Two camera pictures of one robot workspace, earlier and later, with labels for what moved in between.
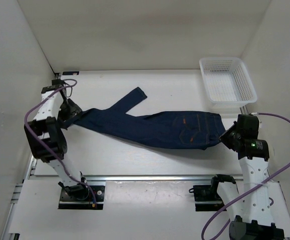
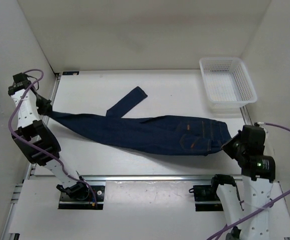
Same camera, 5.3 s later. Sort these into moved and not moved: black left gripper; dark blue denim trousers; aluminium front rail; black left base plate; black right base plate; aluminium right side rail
Moved: black left gripper; dark blue denim trousers
Not moved: black right base plate; black left base plate; aluminium front rail; aluminium right side rail
